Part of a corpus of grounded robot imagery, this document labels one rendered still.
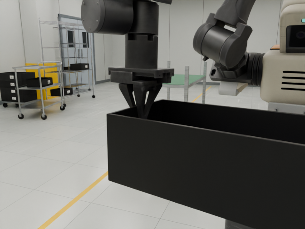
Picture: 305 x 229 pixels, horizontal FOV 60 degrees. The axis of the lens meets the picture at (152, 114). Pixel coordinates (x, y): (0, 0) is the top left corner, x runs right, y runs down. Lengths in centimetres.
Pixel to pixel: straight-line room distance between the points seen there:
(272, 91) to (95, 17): 48
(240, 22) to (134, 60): 29
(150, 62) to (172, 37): 962
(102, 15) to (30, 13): 689
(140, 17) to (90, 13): 8
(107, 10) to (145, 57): 10
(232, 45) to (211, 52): 5
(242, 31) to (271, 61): 12
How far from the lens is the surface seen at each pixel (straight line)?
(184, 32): 996
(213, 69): 77
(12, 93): 634
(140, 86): 43
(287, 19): 65
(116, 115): 40
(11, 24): 729
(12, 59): 720
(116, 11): 41
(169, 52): 1008
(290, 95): 72
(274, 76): 71
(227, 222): 121
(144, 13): 45
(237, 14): 64
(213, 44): 63
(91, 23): 42
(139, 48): 44
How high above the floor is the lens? 122
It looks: 14 degrees down
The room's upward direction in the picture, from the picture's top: straight up
